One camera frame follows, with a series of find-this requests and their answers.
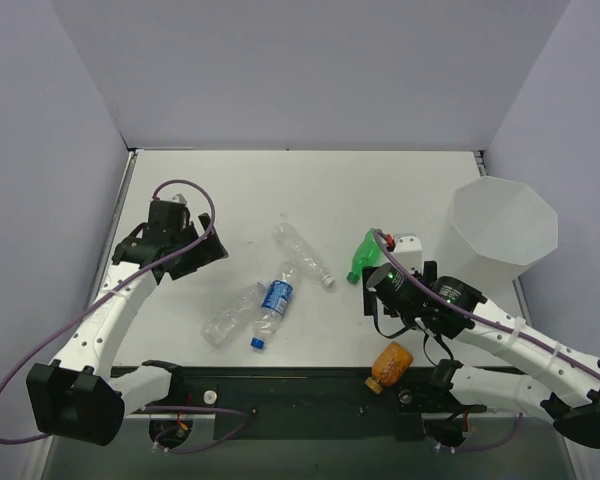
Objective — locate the Pepsi bottle blue label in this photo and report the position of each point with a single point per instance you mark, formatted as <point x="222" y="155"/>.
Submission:
<point x="273" y="307"/>

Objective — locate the orange sauce bottle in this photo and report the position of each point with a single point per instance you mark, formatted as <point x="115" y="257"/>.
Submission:
<point x="388" y="367"/>

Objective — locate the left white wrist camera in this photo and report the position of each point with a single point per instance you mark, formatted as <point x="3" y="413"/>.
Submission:
<point x="179" y="198"/>

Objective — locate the crushed clear plastic bottle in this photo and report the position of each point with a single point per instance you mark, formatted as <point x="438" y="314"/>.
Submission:
<point x="233" y="319"/>

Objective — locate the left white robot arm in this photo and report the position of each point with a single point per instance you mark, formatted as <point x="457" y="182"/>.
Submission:
<point x="75" y="396"/>

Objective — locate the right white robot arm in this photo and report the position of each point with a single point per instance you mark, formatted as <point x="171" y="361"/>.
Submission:
<point x="552" y="381"/>

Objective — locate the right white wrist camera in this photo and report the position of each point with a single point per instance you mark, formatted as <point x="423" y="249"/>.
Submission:
<point x="408" y="251"/>

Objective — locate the white translucent bin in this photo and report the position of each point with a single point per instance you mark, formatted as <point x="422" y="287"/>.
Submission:
<point x="493" y="232"/>

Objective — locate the clear bottle white cap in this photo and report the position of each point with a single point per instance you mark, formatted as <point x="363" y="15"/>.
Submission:
<point x="297" y="249"/>

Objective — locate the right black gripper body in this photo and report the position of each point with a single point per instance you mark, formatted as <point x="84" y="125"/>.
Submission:
<point x="370" y="288"/>

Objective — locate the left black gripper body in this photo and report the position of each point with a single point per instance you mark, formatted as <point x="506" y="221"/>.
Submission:
<point x="191" y="251"/>

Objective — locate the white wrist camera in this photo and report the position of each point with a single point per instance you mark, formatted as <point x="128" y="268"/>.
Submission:
<point x="408" y="251"/>
<point x="179" y="198"/>

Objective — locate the green plastic bottle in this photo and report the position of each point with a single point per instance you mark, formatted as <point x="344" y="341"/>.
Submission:
<point x="366" y="255"/>

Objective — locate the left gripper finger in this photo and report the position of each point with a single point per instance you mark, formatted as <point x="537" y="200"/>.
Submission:
<point x="137" y="247"/>
<point x="208" y="251"/>

